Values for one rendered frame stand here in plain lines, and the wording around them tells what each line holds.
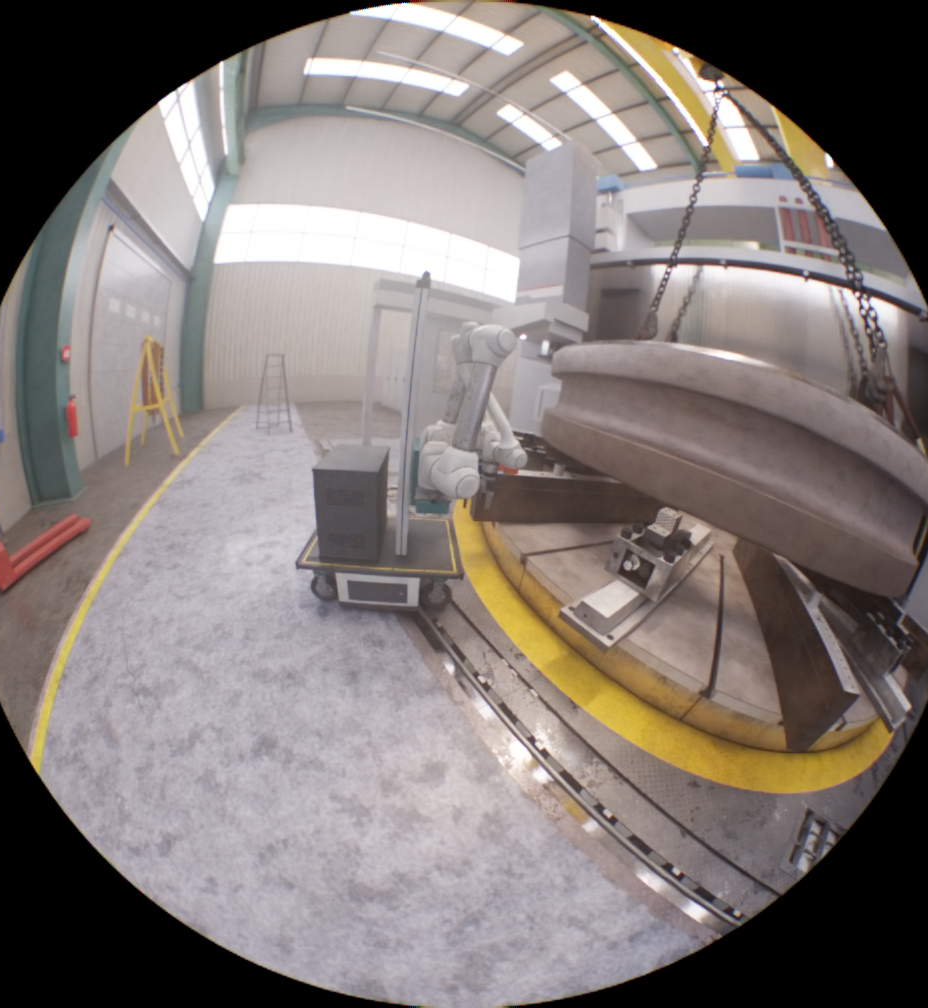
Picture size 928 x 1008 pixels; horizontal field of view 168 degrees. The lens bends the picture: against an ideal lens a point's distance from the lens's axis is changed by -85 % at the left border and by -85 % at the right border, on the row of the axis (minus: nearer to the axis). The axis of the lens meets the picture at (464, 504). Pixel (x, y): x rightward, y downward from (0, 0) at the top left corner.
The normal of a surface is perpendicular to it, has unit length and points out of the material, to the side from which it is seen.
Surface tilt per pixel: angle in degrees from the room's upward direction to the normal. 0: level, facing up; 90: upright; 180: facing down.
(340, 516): 90
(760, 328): 90
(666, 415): 90
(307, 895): 0
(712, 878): 0
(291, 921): 0
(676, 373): 90
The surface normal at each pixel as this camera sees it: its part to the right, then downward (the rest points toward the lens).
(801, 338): -0.84, 0.11
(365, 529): 0.12, 0.39
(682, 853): 0.11, -0.92
